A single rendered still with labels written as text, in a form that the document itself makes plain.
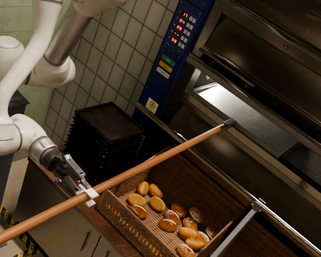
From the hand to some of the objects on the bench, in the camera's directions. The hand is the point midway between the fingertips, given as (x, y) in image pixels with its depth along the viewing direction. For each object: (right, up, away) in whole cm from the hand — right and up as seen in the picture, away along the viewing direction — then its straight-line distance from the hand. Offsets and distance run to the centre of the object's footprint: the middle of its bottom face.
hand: (86, 194), depth 144 cm
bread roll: (+37, -36, +87) cm, 101 cm away
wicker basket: (+65, -65, +63) cm, 112 cm away
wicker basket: (+25, -30, +88) cm, 96 cm away
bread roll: (+20, -22, +95) cm, 100 cm away
